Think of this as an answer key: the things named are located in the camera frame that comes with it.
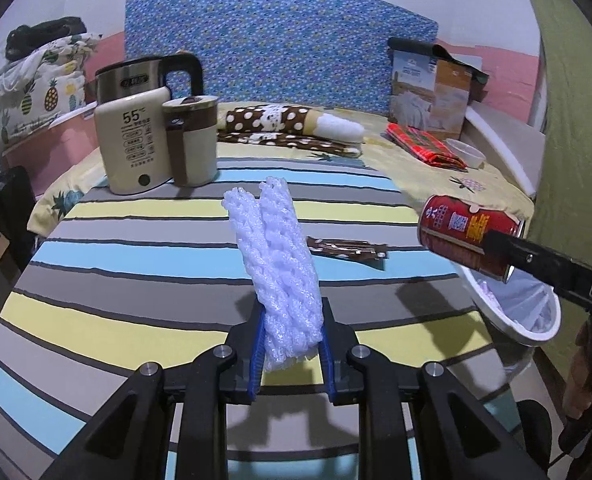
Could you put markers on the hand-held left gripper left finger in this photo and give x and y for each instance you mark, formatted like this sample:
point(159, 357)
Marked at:
point(256, 355)

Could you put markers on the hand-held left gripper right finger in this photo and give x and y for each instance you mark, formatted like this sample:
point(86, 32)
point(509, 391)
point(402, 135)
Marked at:
point(329, 370)

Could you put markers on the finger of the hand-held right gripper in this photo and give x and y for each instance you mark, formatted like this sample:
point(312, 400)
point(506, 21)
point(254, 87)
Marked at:
point(518, 255)

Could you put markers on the red drink can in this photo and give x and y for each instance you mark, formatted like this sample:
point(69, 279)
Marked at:
point(455, 230)

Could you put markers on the white round waste bin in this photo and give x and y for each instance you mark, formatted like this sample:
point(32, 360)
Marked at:
point(525, 332)

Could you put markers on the white foam fruit net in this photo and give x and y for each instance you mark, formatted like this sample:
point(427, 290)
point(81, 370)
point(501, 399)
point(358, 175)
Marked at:
point(281, 270)

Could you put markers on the person's right hand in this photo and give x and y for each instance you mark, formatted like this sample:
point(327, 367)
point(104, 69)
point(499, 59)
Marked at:
point(583, 365)

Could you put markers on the clear bin liner bag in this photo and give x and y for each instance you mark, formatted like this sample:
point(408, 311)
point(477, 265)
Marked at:
point(535, 305)

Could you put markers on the white bed side board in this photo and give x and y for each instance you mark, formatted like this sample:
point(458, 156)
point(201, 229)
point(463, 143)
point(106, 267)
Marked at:
point(505, 145)

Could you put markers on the small shallow bowl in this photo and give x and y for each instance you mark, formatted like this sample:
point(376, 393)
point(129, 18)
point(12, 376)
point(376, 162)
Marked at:
point(468, 152)

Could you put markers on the yellow printed bed sheet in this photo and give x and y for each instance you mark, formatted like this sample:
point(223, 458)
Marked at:
point(425, 180)

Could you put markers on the brown sachet strip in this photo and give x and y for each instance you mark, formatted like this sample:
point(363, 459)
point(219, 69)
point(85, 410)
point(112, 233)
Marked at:
point(346, 249)

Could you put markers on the red plaid cloth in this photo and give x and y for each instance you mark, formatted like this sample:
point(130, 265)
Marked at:
point(423, 146)

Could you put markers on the black round stool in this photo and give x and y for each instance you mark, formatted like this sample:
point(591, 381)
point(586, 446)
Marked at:
point(534, 430)

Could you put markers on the green curtain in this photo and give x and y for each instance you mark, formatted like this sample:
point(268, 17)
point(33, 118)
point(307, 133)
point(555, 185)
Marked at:
point(565, 110)

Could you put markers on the printed bedding package box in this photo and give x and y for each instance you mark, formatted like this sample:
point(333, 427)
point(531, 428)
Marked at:
point(428, 92)

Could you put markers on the beige white plush roll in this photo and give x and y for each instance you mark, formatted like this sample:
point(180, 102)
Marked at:
point(341, 127)

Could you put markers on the beige mug with brown lid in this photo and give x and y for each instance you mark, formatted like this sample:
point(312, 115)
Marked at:
point(193, 145)

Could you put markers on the brown polka dot cloth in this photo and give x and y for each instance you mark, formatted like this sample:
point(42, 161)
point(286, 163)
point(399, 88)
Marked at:
point(276, 122)

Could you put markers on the beige steel electric kettle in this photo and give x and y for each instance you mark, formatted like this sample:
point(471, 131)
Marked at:
point(131, 140)

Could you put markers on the black case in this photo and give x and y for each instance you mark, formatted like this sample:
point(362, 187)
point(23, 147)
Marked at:
point(8, 210)

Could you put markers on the pink storage box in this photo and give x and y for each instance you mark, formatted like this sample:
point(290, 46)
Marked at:
point(51, 150)

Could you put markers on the blue patterned headboard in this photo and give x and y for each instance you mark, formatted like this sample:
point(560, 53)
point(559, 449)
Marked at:
point(286, 45)

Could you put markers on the pineapple print cloth pile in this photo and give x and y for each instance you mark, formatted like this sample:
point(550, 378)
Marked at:
point(36, 95)

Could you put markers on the black bag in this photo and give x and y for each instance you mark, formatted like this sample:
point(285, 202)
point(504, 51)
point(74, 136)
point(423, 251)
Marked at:
point(46, 37)

